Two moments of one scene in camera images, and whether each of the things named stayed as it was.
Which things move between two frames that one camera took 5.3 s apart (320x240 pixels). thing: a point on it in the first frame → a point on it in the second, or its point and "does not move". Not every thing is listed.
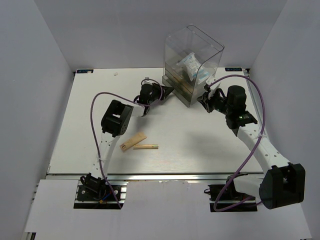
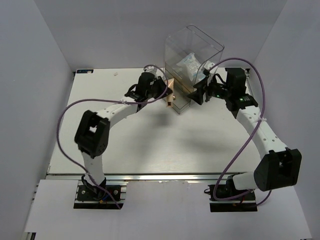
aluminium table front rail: (154, 177) does not move
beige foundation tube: (132, 141) → (169, 99)
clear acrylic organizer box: (191, 59) does not move
